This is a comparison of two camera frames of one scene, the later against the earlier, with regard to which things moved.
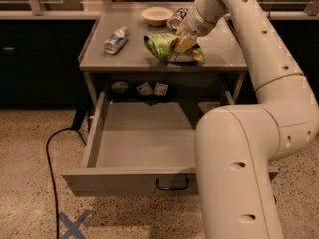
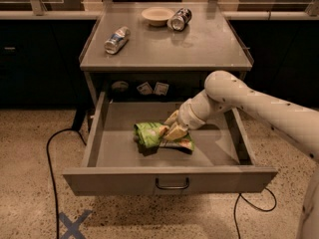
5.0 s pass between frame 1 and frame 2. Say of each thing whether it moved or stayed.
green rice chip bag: moved
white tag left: stayed
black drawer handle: stayed
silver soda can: stayed
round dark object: stayed
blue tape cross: stayed
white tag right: stayed
